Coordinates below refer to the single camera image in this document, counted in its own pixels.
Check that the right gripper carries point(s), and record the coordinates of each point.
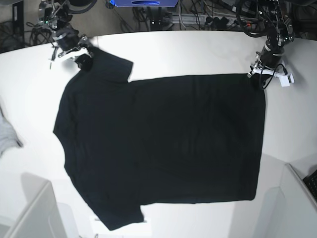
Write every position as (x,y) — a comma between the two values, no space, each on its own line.
(69,40)

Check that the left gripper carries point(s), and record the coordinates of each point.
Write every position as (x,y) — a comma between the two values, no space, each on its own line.
(269,57)

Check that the black T-shirt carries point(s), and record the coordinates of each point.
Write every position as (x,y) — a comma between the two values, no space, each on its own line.
(185,139)

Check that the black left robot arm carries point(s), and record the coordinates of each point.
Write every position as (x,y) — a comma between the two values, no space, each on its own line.
(279,32)

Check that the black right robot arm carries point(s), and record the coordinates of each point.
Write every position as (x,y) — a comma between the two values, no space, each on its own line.
(55,16)

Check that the blue box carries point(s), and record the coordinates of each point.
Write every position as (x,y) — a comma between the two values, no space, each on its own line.
(150,3)

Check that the grey cloth at left edge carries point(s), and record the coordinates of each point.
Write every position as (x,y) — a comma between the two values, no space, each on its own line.
(8,135)

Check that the black keyboard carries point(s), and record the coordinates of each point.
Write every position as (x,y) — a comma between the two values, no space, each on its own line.
(311,183)

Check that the white partition right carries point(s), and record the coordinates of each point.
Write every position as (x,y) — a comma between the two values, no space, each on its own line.
(289,210)

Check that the white partition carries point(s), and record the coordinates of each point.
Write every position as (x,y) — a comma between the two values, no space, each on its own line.
(289,210)
(28,208)

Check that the white partition left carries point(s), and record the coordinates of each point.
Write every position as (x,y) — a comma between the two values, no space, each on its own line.
(28,208)

